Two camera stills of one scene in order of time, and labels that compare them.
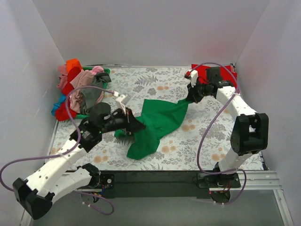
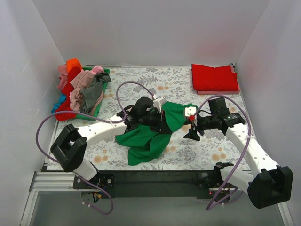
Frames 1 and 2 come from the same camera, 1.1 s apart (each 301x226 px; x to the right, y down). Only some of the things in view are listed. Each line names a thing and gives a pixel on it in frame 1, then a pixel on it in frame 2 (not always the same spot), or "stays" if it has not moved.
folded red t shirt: x=227 y=73 stays
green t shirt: x=158 y=117 stays
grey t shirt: x=91 y=96 stays
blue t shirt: x=62 y=99 stays
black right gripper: x=192 y=92 to x=196 y=127
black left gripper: x=130 y=119 to x=161 y=121
